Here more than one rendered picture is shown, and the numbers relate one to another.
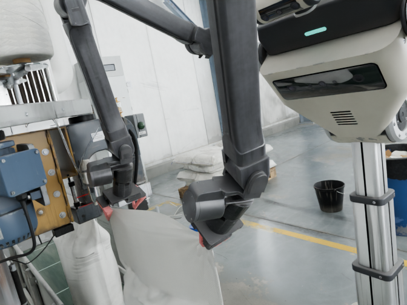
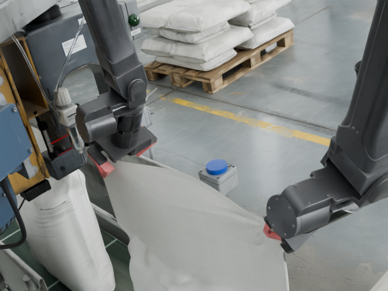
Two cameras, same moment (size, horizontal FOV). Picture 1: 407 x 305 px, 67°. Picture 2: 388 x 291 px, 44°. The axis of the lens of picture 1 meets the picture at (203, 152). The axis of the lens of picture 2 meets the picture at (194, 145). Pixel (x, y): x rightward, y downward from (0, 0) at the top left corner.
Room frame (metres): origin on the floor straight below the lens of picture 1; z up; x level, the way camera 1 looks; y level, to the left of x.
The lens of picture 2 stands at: (0.06, 0.13, 1.56)
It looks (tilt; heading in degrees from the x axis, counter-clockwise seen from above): 29 degrees down; 0
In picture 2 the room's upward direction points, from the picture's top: 11 degrees counter-clockwise
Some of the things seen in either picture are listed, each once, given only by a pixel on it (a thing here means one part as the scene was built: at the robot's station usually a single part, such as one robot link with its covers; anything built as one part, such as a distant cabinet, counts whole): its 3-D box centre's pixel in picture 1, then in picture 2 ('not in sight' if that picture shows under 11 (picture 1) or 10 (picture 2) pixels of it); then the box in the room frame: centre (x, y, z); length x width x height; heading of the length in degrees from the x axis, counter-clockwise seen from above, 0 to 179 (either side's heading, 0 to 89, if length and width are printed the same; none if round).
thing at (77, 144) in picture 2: (92, 193); (75, 136); (1.00, 0.38, 1.11); 0.03 x 0.03 x 0.06
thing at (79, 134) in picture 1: (93, 152); (56, 62); (1.21, 0.42, 1.21); 0.30 x 0.25 x 0.30; 40
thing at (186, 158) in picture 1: (198, 154); (173, 11); (4.23, 0.08, 0.56); 0.66 x 0.43 x 0.15; 127
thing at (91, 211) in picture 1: (85, 211); (62, 159); (1.03, 0.44, 1.04); 0.08 x 0.06 x 0.05; 130
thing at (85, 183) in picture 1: (91, 182); (71, 120); (1.00, 0.38, 1.14); 0.05 x 0.04 x 0.16; 130
